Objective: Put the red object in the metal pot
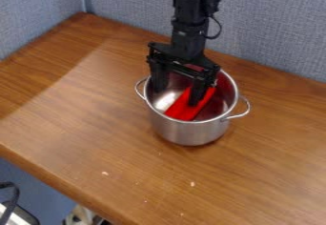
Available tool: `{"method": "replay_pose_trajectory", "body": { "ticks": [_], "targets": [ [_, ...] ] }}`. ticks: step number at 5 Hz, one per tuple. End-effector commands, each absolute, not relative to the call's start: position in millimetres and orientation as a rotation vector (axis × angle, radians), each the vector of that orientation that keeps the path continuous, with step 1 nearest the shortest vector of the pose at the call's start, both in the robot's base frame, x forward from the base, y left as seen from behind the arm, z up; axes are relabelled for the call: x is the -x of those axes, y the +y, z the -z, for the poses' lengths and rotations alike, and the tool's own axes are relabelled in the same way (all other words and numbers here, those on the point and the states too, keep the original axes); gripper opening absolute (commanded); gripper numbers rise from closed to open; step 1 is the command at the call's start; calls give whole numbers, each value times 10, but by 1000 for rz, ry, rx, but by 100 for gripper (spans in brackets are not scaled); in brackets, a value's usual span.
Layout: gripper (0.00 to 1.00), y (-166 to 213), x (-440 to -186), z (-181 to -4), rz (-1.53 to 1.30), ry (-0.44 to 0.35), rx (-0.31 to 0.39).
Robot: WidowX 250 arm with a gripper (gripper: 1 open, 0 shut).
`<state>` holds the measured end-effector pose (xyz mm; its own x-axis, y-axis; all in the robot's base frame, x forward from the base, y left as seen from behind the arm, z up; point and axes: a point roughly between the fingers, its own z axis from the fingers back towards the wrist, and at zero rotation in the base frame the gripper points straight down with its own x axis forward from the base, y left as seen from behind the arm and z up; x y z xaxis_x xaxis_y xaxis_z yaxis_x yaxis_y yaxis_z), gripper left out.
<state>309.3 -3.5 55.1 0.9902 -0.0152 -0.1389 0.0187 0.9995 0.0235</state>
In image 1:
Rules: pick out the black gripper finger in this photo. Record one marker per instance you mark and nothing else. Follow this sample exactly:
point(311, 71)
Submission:
point(159, 74)
point(200, 85)

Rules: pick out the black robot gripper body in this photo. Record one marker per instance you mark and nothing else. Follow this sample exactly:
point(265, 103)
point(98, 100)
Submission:
point(183, 54)

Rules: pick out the red rectangular block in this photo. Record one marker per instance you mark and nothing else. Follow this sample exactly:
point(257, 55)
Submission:
point(181, 111)

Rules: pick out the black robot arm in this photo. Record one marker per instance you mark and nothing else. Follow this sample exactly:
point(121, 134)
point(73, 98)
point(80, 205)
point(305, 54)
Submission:
point(192, 12)

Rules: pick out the stainless steel pot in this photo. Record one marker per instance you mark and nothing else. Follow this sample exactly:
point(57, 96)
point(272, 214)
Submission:
point(225, 106)

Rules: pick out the white object below table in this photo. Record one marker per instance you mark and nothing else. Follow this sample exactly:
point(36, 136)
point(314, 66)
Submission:
point(81, 216)

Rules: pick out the black and grey corner object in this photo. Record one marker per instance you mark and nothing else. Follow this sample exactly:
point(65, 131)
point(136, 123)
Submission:
point(20, 217)

